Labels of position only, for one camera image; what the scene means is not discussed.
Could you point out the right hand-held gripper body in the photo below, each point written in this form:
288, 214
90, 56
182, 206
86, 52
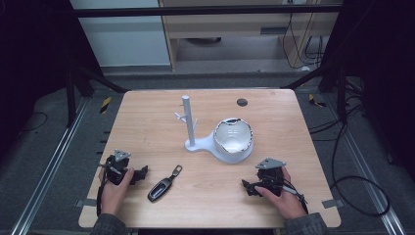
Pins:
270, 178

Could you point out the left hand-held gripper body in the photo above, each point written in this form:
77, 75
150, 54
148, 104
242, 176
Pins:
115, 169

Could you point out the person's left hand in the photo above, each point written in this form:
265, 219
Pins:
112, 196

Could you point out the person's right hand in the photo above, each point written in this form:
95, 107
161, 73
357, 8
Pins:
287, 202

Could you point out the black car key fob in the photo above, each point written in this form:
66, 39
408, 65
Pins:
160, 189

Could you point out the grey tape piece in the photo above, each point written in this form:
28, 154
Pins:
332, 203
85, 202

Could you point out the white key holder stand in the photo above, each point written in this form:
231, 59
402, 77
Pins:
208, 147

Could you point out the yellow black tape strip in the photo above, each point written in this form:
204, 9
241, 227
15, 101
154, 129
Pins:
105, 104
315, 101

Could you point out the white cabinet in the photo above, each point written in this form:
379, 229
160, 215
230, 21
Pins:
124, 39

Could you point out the dark curtain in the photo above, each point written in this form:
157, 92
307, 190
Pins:
36, 58
381, 65

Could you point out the wooden desk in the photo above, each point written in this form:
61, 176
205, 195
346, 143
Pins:
228, 26

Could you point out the metal floor rail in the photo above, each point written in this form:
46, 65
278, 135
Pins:
49, 169
365, 169

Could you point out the black frame strut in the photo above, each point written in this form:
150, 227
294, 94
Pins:
94, 78
326, 78

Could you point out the black horizontal frame bar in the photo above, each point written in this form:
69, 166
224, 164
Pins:
195, 10

